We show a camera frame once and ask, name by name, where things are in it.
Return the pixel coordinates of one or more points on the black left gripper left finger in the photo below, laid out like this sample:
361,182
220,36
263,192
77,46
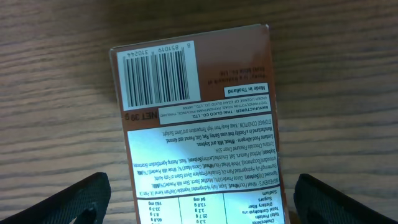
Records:
83,202

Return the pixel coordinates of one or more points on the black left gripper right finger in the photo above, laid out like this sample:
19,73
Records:
318,203

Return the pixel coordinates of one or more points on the brown Pocky box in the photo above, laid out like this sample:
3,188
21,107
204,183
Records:
200,126

